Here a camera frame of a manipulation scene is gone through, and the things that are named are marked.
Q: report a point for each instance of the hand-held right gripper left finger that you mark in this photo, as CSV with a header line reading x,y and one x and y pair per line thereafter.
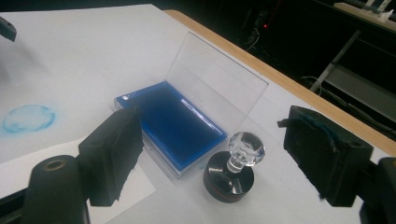
x,y
109,155

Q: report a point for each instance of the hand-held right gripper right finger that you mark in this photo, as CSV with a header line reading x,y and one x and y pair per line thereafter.
x,y
323,155

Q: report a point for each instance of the blue ink pad clear case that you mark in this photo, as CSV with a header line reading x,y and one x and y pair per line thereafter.
x,y
180,124

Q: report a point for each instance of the white paper sheet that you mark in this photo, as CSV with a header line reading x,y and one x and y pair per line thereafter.
x,y
25,168

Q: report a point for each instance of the black stamp with crystal knob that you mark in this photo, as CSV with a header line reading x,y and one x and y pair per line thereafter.
x,y
229,177

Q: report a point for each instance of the black device with red light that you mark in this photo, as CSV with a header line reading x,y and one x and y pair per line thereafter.
x,y
265,25

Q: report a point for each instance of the light wooden desk top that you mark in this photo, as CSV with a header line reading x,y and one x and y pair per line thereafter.
x,y
367,17

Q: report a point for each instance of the white metal desk frame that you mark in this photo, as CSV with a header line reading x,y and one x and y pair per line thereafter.
x,y
358,87

